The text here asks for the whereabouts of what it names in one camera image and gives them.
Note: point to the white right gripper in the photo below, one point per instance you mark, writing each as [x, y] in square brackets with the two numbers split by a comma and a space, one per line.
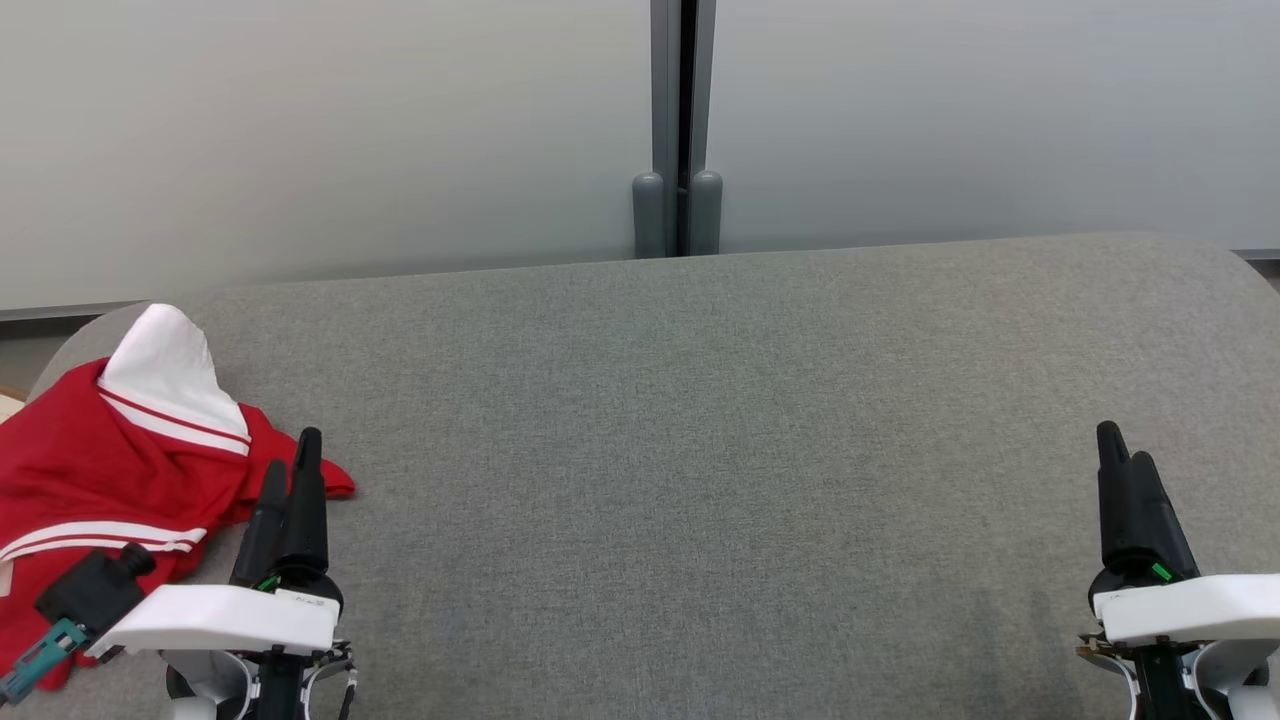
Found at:
[1190, 610]

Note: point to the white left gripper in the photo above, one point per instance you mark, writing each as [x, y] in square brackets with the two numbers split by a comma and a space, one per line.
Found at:
[230, 620]

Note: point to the red white basketball jersey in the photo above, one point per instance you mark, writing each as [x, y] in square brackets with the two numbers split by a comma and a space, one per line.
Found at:
[90, 460]

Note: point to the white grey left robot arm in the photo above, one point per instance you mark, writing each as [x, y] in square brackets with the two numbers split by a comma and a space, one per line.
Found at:
[250, 685]

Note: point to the pale woven laundry basket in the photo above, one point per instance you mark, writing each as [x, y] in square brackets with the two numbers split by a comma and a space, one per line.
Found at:
[8, 402]

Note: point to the grey rounded post bumper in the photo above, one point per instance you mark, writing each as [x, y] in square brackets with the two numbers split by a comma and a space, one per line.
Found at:
[648, 215]
[706, 212]

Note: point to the grey metal partition post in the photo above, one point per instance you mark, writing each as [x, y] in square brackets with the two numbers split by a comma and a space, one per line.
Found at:
[683, 100]

